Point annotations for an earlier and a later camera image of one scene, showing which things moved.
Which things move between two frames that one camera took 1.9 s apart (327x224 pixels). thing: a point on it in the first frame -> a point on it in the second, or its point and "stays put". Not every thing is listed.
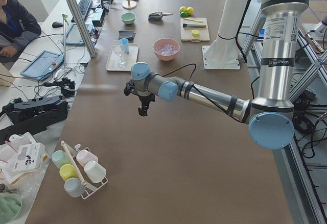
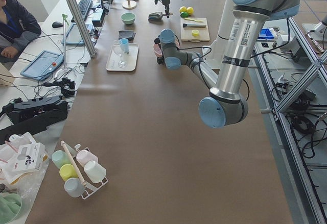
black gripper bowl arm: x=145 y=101 -> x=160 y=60
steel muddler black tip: x=193 y=25 stays put
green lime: x=184 y=14 stays put
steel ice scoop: x=158 y=15 stays put
